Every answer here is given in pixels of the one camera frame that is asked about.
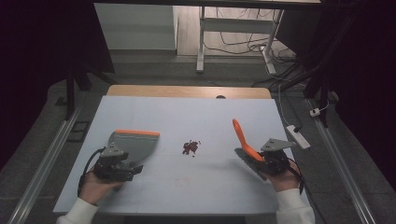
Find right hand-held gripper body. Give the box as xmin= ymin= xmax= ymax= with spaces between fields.
xmin=260 ymin=138 xmax=297 ymax=176

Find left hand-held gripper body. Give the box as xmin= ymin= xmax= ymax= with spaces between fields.
xmin=92 ymin=141 xmax=134 ymax=183

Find grey dustpan with orange edge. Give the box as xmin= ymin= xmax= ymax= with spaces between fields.
xmin=106 ymin=129 xmax=161 ymax=166

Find orange brush with grey bristles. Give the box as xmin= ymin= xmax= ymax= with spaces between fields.
xmin=232 ymin=119 xmax=273 ymax=182

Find pile of dark red beans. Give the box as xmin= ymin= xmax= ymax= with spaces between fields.
xmin=181 ymin=139 xmax=202 ymax=158

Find person's right hand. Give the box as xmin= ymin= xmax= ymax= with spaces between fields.
xmin=266 ymin=161 xmax=302 ymax=193

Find person's left hand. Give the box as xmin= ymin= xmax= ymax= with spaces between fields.
xmin=78 ymin=170 xmax=124 ymax=206

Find white power strip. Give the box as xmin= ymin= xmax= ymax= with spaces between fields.
xmin=286 ymin=124 xmax=312 ymax=150

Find black metal stand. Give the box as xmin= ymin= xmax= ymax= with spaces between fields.
xmin=279 ymin=59 xmax=339 ymax=129
xmin=55 ymin=60 xmax=110 ymax=121

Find wooden table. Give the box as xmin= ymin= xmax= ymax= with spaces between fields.
xmin=106 ymin=84 xmax=273 ymax=100

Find dark curtain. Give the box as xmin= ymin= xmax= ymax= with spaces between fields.
xmin=0 ymin=0 xmax=116 ymax=171
xmin=276 ymin=0 xmax=396 ymax=189

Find grey cabinet panel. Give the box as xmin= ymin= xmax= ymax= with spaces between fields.
xmin=93 ymin=3 xmax=179 ymax=51

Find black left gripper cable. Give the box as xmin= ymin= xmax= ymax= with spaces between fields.
xmin=77 ymin=147 xmax=107 ymax=199

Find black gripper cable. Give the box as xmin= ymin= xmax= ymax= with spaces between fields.
xmin=77 ymin=147 xmax=107 ymax=199
xmin=288 ymin=157 xmax=305 ymax=196

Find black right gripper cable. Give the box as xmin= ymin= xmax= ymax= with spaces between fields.
xmin=288 ymin=157 xmax=305 ymax=196

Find white power strip cable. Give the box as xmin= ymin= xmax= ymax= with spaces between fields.
xmin=276 ymin=83 xmax=292 ymax=128

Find metal floor rail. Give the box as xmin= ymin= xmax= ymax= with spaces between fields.
xmin=7 ymin=105 xmax=82 ymax=224
xmin=305 ymin=98 xmax=378 ymax=224

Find black floor cables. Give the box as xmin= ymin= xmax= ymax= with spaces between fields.
xmin=204 ymin=7 xmax=302 ymax=89

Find white metal desk frame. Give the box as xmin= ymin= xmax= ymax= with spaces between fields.
xmin=195 ymin=6 xmax=285 ymax=76

